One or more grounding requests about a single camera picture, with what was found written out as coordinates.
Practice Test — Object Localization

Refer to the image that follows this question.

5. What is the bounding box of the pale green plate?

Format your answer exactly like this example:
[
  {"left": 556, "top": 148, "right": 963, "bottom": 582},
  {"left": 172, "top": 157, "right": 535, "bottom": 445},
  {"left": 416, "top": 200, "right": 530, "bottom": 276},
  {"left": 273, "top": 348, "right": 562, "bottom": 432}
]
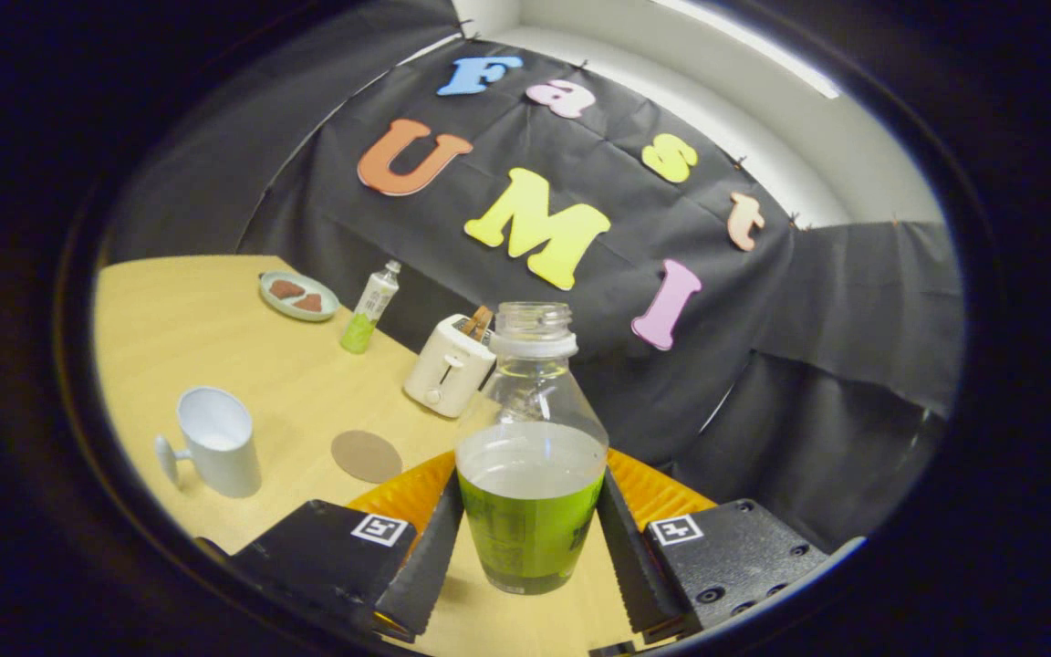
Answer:
[{"left": 258, "top": 270, "right": 341, "bottom": 322}]

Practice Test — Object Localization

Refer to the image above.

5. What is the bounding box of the slim green drink bottle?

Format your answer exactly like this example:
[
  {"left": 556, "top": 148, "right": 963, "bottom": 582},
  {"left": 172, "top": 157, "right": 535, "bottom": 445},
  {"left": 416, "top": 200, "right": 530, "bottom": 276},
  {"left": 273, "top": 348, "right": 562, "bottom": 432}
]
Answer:
[{"left": 339, "top": 260, "right": 402, "bottom": 355}]

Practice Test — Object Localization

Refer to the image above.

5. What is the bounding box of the round brown coaster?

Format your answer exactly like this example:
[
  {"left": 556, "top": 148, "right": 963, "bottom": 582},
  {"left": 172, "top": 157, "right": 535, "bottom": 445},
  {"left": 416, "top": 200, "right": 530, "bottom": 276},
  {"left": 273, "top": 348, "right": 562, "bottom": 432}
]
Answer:
[{"left": 331, "top": 430, "right": 404, "bottom": 485}]

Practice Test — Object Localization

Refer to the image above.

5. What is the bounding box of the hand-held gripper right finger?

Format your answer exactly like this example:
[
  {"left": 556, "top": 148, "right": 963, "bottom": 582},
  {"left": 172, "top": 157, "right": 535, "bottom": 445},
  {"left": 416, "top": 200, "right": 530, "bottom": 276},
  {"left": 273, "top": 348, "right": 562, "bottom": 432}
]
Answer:
[{"left": 596, "top": 449, "right": 832, "bottom": 640}]

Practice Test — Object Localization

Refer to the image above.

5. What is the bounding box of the white cup with handle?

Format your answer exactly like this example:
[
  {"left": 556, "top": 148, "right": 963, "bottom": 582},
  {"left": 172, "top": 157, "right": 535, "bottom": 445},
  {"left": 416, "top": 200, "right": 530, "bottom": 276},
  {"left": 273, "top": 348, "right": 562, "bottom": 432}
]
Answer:
[{"left": 154, "top": 386, "right": 264, "bottom": 499}]

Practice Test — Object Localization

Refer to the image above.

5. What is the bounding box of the ceiling light panel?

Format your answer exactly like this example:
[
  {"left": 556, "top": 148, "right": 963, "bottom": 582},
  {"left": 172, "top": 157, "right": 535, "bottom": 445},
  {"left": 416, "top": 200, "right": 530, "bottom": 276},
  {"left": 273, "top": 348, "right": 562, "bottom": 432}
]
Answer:
[{"left": 653, "top": 0, "right": 841, "bottom": 99}]

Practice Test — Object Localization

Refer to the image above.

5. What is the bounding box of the black backdrop cloth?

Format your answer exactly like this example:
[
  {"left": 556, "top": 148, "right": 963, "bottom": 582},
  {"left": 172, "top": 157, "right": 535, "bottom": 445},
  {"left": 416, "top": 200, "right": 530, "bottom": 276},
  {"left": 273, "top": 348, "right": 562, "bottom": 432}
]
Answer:
[{"left": 106, "top": 0, "right": 964, "bottom": 548}]

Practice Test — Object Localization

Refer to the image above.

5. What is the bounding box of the wooden table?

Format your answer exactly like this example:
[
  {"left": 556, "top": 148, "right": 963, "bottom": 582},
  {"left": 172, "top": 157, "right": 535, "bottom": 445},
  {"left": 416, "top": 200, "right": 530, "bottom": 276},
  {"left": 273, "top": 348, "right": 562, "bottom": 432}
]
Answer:
[{"left": 92, "top": 254, "right": 645, "bottom": 657}]

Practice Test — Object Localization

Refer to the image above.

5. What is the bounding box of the white toaster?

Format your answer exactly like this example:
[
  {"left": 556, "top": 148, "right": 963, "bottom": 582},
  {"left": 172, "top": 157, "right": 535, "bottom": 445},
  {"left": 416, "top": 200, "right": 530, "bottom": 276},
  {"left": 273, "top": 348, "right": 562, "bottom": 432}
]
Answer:
[{"left": 402, "top": 314, "right": 497, "bottom": 419}]

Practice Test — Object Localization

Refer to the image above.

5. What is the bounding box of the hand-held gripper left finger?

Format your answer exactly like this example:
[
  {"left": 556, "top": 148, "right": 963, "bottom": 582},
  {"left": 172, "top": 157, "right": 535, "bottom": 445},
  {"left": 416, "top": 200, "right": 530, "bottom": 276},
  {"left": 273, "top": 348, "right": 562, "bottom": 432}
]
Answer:
[{"left": 234, "top": 452, "right": 464, "bottom": 640}]

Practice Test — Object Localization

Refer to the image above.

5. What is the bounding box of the clear juice bottle green label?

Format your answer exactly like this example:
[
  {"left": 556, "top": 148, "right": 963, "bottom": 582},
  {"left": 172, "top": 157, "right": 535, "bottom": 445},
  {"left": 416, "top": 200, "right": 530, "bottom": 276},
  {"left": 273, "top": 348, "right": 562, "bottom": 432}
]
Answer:
[{"left": 453, "top": 302, "right": 610, "bottom": 596}]

